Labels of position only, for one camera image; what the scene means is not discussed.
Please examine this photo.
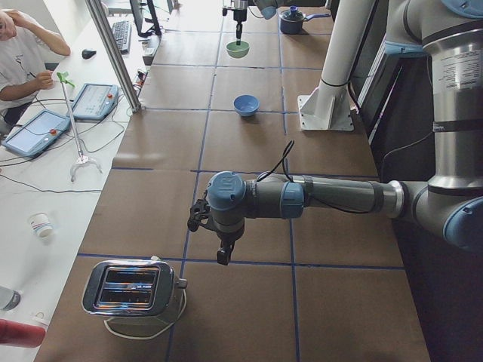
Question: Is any computer monitor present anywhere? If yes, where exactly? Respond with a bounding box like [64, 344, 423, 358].
[129, 0, 162, 38]

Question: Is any blue bowl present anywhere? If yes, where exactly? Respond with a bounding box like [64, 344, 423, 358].
[233, 94, 260, 117]

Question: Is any right teach pendant tablet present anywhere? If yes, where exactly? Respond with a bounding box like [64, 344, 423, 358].
[72, 83, 119, 121]

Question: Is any seated person white shirt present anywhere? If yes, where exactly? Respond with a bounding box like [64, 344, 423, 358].
[1, 9, 71, 127]

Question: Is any chrome toaster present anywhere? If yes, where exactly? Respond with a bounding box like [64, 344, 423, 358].
[82, 259, 188, 327]

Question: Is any paper cup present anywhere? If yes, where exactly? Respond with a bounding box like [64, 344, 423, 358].
[29, 213, 53, 238]

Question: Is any blue saucepan with lid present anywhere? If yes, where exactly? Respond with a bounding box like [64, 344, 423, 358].
[279, 5, 331, 35]

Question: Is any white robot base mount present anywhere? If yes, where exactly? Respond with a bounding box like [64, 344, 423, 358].
[297, 0, 376, 131]

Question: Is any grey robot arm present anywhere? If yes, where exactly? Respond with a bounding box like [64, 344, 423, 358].
[222, 0, 289, 45]
[187, 1, 482, 265]

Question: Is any aluminium frame post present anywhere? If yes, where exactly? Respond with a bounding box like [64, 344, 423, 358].
[85, 0, 141, 113]

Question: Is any teach pendant tablet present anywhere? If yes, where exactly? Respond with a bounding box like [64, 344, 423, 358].
[72, 83, 119, 121]
[2, 109, 70, 157]

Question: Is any white toaster cable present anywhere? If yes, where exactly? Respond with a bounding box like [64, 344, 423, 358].
[102, 290, 188, 342]

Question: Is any black computer mouse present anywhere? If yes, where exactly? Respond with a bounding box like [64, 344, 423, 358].
[82, 49, 97, 60]

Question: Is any left teach pendant tablet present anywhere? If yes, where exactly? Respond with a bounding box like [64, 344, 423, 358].
[2, 109, 70, 157]

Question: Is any green bowl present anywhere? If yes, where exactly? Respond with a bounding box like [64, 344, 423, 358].
[226, 40, 250, 59]

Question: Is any black keyboard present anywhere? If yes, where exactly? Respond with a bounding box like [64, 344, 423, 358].
[111, 20, 132, 54]

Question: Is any red bottle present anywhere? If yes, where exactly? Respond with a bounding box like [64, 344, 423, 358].
[1, 319, 46, 348]

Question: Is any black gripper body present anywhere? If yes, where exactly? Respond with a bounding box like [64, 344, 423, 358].
[222, 0, 249, 22]
[187, 198, 242, 249]

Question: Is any reacher grabber tool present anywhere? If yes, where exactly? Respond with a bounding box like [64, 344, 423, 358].
[57, 72, 103, 183]

